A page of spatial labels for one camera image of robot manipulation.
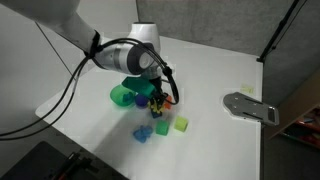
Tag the dark blue polyhedron block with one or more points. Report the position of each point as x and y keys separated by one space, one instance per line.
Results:
x=156 y=114

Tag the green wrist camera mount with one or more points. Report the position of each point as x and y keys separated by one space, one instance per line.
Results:
x=138 y=84

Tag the blue toy in bowl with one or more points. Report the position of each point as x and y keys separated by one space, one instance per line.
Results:
x=127 y=97

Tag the purple ball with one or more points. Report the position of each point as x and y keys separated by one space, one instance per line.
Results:
x=141 y=101

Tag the wooden toy bin shelf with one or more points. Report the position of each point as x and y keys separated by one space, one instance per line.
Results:
x=300 y=116

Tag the black equipment stand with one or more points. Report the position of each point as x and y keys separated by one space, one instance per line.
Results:
x=50 y=163

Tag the light blue toy figure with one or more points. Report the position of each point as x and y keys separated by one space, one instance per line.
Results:
x=142 y=133

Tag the yellow spiky toy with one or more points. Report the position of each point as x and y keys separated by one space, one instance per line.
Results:
x=154 y=107

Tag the grey metal mounting plate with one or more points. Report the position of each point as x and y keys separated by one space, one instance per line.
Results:
x=250 y=108

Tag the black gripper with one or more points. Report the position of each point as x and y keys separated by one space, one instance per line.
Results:
x=155 y=85

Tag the green plastic bowl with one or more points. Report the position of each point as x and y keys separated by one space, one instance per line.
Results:
x=117 y=96

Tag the orange toy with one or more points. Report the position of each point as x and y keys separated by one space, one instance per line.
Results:
x=168 y=102

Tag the black vertical pole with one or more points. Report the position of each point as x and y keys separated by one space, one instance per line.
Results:
x=278 y=30

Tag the lime green block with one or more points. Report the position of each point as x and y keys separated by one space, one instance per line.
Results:
x=180 y=123

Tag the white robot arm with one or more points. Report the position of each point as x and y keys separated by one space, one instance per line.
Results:
x=116 y=55

